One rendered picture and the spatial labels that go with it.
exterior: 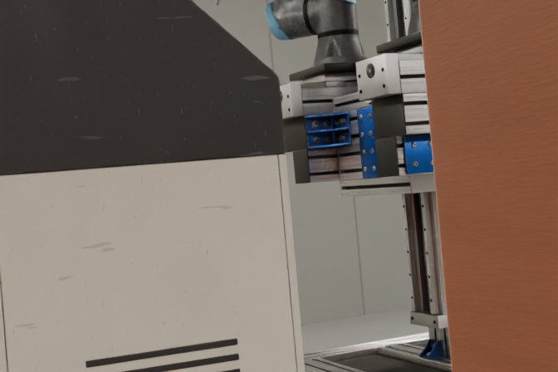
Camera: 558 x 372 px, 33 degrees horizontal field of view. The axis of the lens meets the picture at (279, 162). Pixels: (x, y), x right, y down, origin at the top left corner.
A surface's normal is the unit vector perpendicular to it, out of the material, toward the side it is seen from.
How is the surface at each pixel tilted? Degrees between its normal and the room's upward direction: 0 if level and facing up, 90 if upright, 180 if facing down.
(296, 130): 90
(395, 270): 90
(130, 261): 90
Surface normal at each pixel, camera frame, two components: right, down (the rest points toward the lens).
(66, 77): 0.36, -0.05
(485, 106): -0.92, 0.07
